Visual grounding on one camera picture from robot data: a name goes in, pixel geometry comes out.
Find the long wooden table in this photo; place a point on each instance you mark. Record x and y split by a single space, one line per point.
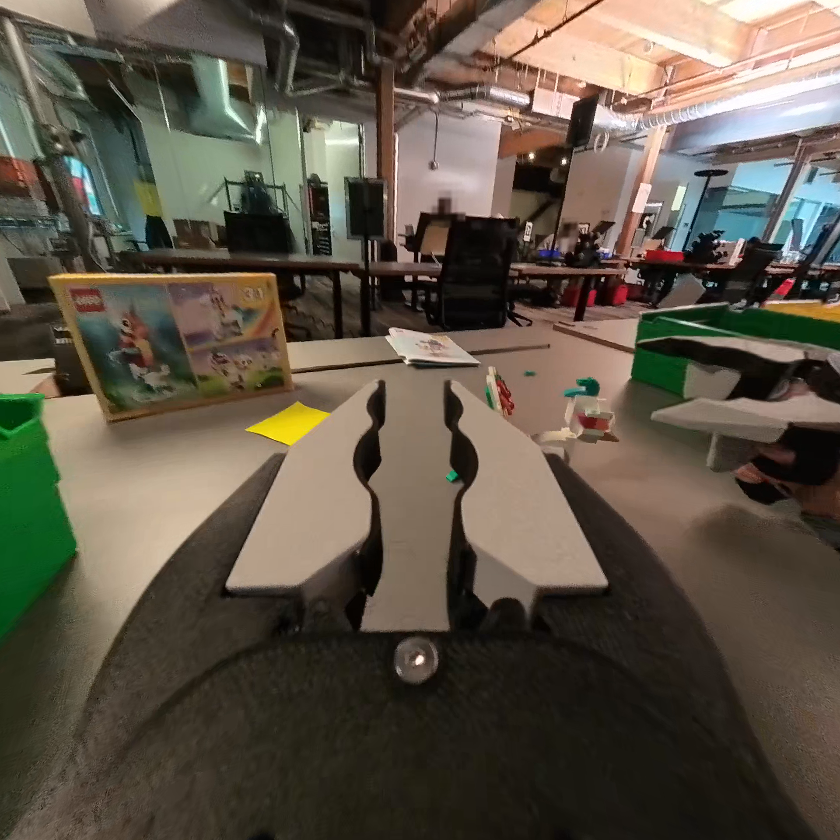
262 262

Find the yellow sticky note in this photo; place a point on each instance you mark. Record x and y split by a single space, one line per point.
289 423

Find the person's right hand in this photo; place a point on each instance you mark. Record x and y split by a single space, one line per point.
771 466

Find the white lego unicorn head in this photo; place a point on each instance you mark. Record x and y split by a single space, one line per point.
590 420

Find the hanging black screen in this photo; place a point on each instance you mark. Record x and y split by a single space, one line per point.
583 121

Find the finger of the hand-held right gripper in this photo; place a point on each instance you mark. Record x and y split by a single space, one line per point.
712 380
735 420

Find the person's right forearm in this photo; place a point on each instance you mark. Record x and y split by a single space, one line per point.
823 531

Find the monitor on floor stand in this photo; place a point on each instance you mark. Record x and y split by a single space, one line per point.
366 207

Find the yellow lego box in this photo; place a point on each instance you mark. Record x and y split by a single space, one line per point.
177 341

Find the yellow plastic bin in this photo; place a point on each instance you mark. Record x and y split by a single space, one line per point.
800 306

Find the black mesh office chair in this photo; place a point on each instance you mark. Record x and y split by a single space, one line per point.
476 275

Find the black floor lamp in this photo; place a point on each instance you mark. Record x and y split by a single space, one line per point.
711 172

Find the lego instruction booklet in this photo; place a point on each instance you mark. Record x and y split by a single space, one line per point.
430 344

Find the green plastic bin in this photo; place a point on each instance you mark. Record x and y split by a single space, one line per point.
663 367
33 525

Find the wooden support post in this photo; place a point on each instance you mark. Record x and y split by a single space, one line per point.
646 184
386 164

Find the silver air duct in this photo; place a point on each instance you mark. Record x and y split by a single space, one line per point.
479 97

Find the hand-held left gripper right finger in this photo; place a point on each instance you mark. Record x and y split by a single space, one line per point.
531 518

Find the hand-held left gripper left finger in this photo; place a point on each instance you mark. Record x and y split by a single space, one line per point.
302 518

